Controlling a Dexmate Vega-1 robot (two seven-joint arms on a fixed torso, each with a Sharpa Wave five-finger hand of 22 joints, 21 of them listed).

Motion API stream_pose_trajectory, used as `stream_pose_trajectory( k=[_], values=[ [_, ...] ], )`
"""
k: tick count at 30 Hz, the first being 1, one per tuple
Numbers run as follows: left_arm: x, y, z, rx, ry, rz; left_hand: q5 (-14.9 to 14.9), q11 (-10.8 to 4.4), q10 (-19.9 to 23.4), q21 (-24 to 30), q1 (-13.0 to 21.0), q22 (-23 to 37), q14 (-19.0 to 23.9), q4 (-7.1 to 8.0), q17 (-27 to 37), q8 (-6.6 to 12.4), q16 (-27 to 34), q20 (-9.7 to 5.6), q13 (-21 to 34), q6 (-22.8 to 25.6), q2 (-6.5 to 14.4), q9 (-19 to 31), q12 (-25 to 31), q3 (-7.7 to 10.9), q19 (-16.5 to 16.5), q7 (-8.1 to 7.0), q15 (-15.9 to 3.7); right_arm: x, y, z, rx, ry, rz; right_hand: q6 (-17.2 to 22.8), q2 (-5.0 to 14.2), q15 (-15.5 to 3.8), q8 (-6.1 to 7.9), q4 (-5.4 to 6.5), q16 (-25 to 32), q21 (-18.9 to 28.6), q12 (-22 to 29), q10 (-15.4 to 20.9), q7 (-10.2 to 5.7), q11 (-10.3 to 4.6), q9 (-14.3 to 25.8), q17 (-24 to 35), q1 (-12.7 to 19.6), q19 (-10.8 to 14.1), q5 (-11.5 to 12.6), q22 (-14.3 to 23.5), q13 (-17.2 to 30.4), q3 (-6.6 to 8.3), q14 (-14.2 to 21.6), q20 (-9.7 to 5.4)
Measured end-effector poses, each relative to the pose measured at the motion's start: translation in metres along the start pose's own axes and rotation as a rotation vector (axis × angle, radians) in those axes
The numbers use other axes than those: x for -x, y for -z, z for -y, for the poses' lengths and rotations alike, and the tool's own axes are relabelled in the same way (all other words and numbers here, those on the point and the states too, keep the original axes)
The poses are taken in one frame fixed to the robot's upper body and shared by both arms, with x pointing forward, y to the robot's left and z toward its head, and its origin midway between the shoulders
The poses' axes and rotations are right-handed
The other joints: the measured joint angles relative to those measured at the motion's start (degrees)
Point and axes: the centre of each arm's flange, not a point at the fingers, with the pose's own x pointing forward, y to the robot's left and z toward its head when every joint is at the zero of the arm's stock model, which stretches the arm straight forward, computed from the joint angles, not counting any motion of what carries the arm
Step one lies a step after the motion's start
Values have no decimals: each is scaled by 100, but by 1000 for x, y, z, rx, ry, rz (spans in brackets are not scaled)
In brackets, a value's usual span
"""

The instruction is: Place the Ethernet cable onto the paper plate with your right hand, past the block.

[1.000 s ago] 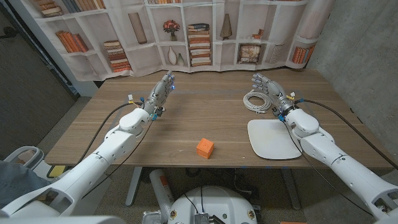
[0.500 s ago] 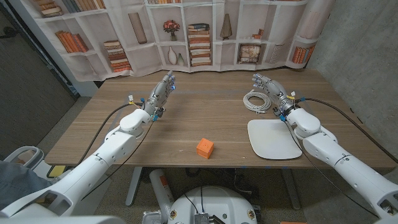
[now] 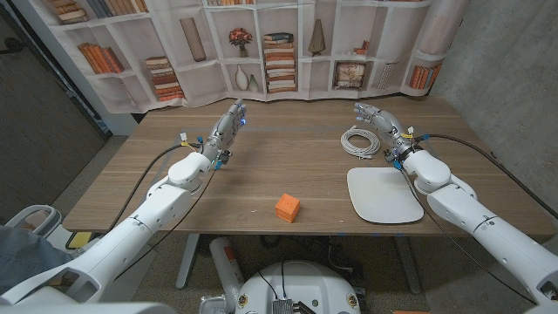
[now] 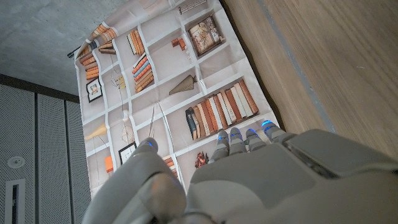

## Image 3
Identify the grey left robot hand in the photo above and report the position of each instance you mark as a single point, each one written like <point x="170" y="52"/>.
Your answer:
<point x="224" y="133"/>

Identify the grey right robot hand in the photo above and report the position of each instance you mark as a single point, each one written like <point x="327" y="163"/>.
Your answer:
<point x="388" y="124"/>

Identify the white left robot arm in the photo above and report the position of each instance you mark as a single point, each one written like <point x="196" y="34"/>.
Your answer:
<point x="165" y="202"/>

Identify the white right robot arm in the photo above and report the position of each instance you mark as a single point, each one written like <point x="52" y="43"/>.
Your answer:
<point x="462" y="205"/>

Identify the white paper plate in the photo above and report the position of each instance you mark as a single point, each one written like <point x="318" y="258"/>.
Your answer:
<point x="383" y="196"/>

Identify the orange cube block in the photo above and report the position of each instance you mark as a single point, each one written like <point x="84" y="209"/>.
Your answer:
<point x="287" y="208"/>

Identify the printed bookshelf backdrop cloth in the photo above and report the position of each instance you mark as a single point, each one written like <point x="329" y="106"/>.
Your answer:
<point x="196" y="87"/>

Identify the white roll with orange label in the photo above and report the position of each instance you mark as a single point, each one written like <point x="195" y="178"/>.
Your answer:
<point x="226" y="266"/>

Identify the grey table leg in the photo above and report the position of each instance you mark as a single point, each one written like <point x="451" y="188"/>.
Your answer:
<point x="409" y="266"/>
<point x="188" y="261"/>

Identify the white robot torso base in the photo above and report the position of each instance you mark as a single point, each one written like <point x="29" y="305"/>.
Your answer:
<point x="301" y="283"/>

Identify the aluminium foil tray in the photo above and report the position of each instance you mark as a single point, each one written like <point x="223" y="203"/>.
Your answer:
<point x="212" y="304"/>

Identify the yellow flat object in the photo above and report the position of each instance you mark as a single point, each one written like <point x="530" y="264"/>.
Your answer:
<point x="80" y="240"/>

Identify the person leg in jeans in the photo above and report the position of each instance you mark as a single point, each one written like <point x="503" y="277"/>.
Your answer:
<point x="26" y="257"/>

